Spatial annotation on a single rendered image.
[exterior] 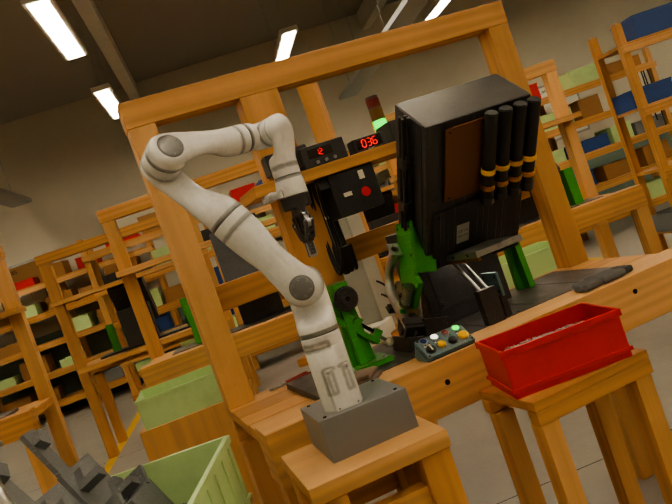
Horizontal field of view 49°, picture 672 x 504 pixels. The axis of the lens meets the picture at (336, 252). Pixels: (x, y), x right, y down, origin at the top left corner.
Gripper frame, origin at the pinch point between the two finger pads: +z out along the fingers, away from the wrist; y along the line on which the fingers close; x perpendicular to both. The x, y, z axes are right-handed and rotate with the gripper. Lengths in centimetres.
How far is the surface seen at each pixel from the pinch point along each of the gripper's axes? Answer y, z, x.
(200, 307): 66, 8, 23
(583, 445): 116, 128, -129
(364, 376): 9.5, 37.0, -5.9
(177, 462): -2, 37, 47
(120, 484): -6, 36, 60
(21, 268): 1074, -92, 148
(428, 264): 29, 16, -43
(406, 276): 34, 18, -37
